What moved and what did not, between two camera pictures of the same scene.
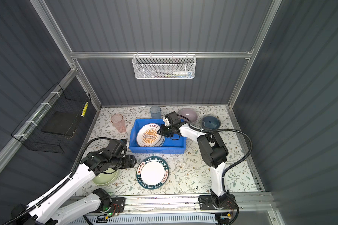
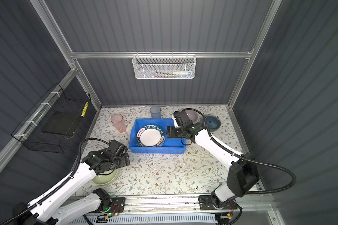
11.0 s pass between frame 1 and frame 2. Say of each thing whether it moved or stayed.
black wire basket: stayed
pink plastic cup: stayed
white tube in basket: stayed
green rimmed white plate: moved
